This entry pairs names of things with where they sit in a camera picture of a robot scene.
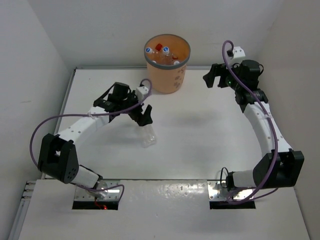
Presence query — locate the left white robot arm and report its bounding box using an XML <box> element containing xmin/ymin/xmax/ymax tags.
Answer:
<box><xmin>34</xmin><ymin>82</ymin><xmax>153</xmax><ymax>193</ymax></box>

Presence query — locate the grey cap clear jar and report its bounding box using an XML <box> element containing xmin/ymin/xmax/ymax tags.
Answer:
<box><xmin>139</xmin><ymin>124</ymin><xmax>157</xmax><ymax>148</ymax></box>

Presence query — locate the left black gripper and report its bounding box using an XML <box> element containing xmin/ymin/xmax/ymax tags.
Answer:
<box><xmin>119</xmin><ymin>90</ymin><xmax>153</xmax><ymax>126</ymax></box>

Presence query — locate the blue cap clear bottle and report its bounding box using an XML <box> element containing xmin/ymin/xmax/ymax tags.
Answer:
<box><xmin>145</xmin><ymin>47</ymin><xmax>157</xmax><ymax>63</ymax></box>

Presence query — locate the metal base plate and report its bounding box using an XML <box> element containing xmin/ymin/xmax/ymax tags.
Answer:
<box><xmin>207</xmin><ymin>180</ymin><xmax>253</xmax><ymax>202</ymax></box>
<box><xmin>74</xmin><ymin>179</ymin><xmax>125</xmax><ymax>202</ymax></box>

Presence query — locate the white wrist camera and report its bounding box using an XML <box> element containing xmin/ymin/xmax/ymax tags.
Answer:
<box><xmin>135</xmin><ymin>86</ymin><xmax>149</xmax><ymax>102</ymax></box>
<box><xmin>227</xmin><ymin>46</ymin><xmax>246</xmax><ymax>60</ymax></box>

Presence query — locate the tall blue label bottle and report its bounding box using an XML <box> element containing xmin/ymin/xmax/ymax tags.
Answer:
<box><xmin>160</xmin><ymin>46</ymin><xmax>173</xmax><ymax>65</ymax></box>

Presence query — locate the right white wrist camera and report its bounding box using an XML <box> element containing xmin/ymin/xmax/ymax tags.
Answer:
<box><xmin>227</xmin><ymin>46</ymin><xmax>246</xmax><ymax>60</ymax></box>

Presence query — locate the red cap juice bottle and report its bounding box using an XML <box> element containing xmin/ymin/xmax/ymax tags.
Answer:
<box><xmin>154</xmin><ymin>43</ymin><xmax>163</xmax><ymax>60</ymax></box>

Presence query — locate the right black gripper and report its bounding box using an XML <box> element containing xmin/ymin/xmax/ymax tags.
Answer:
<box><xmin>203</xmin><ymin>60</ymin><xmax>243</xmax><ymax>92</ymax></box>

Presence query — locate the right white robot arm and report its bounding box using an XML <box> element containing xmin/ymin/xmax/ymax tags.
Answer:
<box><xmin>203</xmin><ymin>60</ymin><xmax>305</xmax><ymax>191</ymax></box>

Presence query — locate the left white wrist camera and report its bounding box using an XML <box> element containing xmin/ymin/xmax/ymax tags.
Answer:
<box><xmin>135</xmin><ymin>86</ymin><xmax>149</xmax><ymax>102</ymax></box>

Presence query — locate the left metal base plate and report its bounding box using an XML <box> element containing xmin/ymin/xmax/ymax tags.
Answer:
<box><xmin>74</xmin><ymin>179</ymin><xmax>125</xmax><ymax>202</ymax></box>

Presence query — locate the orange plastic bin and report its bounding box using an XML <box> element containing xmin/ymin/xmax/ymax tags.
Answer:
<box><xmin>144</xmin><ymin>34</ymin><xmax>191</xmax><ymax>94</ymax></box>

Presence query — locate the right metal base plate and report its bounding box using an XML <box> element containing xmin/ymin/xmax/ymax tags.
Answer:
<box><xmin>207</xmin><ymin>180</ymin><xmax>253</xmax><ymax>202</ymax></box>

